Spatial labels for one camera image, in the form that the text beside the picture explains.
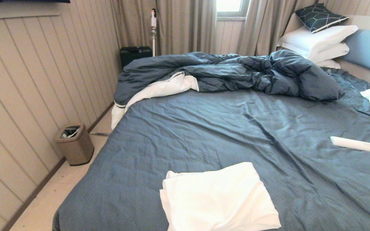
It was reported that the white t-shirt blue print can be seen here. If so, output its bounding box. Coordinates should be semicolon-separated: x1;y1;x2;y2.
159;162;282;231

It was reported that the blue bed with headboard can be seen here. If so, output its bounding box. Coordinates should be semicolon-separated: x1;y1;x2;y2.
52;68;370;231

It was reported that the dark blue crumpled duvet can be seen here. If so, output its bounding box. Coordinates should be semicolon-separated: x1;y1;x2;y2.
111;51;345;131

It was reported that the black suitcase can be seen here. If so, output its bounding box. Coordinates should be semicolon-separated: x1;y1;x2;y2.
120;46;153;68

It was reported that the white stick vacuum cleaner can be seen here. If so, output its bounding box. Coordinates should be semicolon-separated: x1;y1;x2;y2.
150;9;158;57

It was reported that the beige curtain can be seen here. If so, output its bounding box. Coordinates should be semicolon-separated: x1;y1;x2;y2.
110;0;218;57
236;0;305;57

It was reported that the brown trash bin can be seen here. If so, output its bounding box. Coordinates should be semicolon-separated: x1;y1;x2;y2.
55;124;95;166

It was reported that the window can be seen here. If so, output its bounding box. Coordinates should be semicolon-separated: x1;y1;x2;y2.
216;0;251;20

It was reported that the dark patterned pillow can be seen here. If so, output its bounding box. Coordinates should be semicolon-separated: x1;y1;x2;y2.
295;3;349;34

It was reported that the beige bed headboard frame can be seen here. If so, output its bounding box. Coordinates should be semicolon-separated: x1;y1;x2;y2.
339;15;370;88

